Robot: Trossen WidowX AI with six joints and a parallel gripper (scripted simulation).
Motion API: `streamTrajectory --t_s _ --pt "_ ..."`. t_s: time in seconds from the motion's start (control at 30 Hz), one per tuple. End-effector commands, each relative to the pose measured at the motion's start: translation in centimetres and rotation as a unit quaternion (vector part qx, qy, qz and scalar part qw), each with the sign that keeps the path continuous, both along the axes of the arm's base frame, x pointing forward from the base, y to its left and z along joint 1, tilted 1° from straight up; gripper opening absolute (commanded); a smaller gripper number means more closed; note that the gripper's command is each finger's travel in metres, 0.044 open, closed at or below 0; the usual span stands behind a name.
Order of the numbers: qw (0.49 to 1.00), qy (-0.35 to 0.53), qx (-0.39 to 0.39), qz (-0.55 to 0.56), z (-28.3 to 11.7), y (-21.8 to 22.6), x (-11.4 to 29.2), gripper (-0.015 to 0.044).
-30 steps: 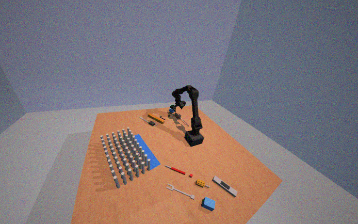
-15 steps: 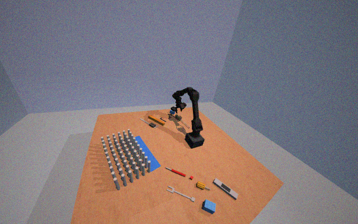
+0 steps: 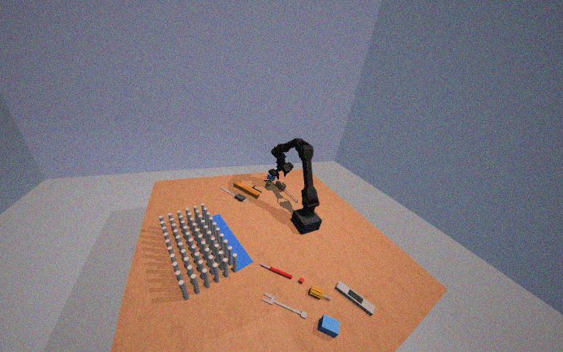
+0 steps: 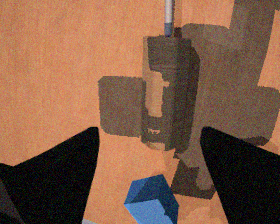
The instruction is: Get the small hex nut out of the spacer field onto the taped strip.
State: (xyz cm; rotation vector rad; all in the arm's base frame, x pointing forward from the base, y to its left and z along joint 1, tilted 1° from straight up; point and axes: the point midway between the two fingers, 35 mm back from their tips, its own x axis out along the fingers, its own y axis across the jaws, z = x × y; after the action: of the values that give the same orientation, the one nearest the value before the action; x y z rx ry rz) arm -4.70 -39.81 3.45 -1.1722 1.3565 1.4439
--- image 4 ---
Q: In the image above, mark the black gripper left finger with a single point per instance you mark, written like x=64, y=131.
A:
x=51, y=188

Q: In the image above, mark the blue block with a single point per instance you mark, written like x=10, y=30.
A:
x=150, y=201

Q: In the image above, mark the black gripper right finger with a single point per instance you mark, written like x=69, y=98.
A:
x=247, y=178

